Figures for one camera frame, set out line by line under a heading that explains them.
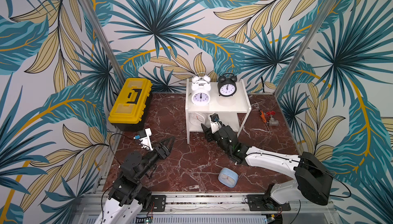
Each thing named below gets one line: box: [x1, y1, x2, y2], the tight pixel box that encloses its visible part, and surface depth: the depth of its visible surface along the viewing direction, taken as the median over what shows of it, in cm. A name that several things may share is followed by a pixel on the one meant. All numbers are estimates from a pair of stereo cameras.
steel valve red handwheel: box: [265, 110, 279, 126], surface depth 103 cm
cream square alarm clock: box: [189, 112, 206, 128], surface depth 81 cm
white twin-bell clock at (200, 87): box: [190, 75, 212, 106], surface depth 67 cm
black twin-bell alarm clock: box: [217, 72, 238, 98], surface depth 71 cm
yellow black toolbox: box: [107, 77, 154, 132], surface depth 94 cm
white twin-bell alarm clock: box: [191, 72, 211, 89], surface depth 68 cm
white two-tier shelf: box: [185, 78, 252, 145], surface depth 71 cm
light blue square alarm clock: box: [217, 167, 239, 189], surface depth 78 cm
